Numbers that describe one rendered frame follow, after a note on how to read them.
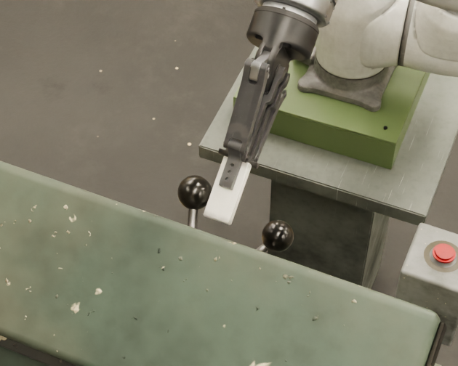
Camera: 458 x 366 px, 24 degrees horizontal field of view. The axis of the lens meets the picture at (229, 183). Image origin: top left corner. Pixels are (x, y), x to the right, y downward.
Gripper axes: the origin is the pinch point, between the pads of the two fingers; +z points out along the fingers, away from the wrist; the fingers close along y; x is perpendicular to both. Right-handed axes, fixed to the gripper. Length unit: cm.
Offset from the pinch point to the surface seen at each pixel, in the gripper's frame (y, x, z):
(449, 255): 76, -22, -7
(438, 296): 77, -22, 0
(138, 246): -51, -9, 9
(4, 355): -30.1, 5.3, 20.6
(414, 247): 77, -16, -6
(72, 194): -51, -4, 7
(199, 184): -1.6, 2.7, 0.5
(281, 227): 10.4, -5.0, 1.4
